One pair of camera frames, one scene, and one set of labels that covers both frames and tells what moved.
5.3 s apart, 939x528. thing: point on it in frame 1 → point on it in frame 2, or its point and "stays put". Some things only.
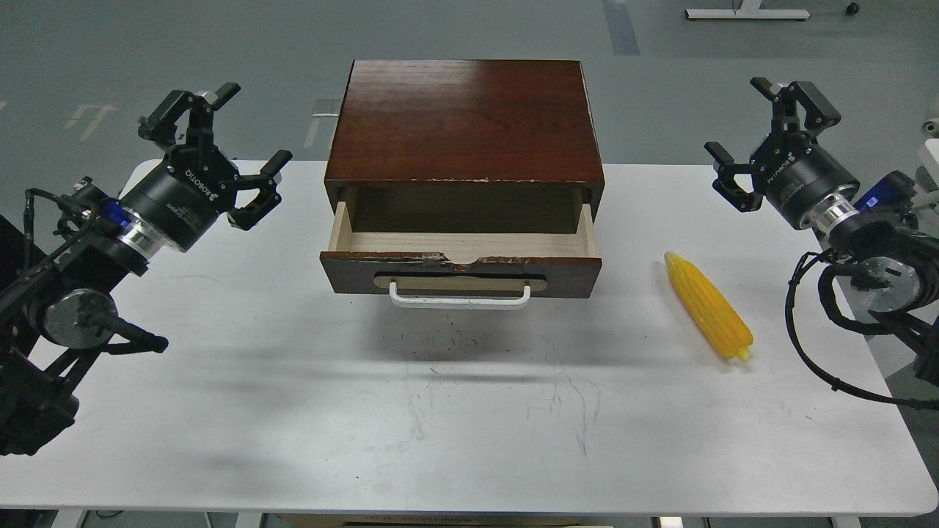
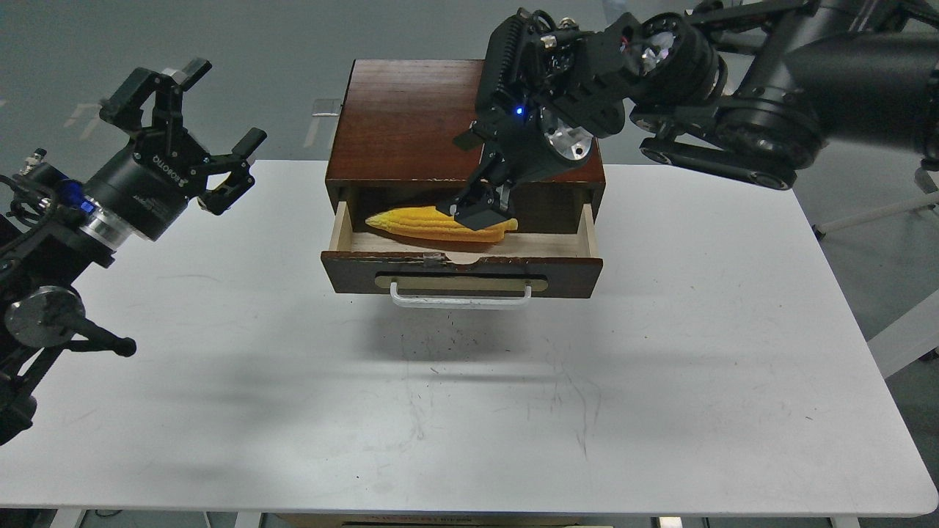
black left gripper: (181, 194) → (143, 184)
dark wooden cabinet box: (466, 145) stays put
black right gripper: (791, 169) → (517, 146)
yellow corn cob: (721, 320) → (430, 220)
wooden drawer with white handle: (461, 270) stays put
